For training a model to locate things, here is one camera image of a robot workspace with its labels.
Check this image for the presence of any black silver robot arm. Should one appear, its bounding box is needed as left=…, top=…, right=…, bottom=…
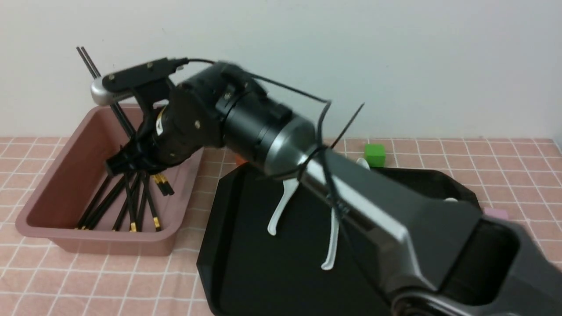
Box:
left=91, top=58, right=562, bottom=316

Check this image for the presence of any pink checkered tablecloth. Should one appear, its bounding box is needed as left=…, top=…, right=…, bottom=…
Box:
left=0, top=137, right=562, bottom=316

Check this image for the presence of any white ceramic spoon far left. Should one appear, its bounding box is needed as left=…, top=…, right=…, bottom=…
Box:
left=267, top=179, right=299, bottom=236

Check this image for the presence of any black plastic tray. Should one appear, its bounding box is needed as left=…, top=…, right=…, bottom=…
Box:
left=196, top=161, right=481, bottom=316

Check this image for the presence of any white ceramic spoon centre right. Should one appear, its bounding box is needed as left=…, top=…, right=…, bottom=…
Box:
left=356, top=158, right=371, bottom=170

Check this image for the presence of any orange cube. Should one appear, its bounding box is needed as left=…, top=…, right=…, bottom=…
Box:
left=235, top=156, right=247, bottom=166

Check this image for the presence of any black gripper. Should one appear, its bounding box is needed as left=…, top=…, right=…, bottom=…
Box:
left=104, top=70, right=238, bottom=176

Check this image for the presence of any pink plastic bin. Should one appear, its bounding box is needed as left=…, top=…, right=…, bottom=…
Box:
left=15, top=107, right=203, bottom=256

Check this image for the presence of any black chopstick in bin rightmost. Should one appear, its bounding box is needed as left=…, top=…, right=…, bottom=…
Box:
left=143, top=173, right=162, bottom=232

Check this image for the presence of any green cube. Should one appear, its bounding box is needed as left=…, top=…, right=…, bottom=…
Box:
left=364, top=144, right=387, bottom=168

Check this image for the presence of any pink cube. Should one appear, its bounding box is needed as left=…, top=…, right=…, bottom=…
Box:
left=483, top=207, right=509, bottom=220

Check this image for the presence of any white ceramic spoon centre left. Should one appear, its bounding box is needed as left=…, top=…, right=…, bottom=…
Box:
left=321, top=208, right=340, bottom=271

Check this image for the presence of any black chopstick in bin leftmost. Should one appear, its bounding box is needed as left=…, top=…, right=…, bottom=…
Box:
left=76, top=175, right=112, bottom=230

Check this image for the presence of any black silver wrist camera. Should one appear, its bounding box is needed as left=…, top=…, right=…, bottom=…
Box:
left=90, top=58, right=187, bottom=106

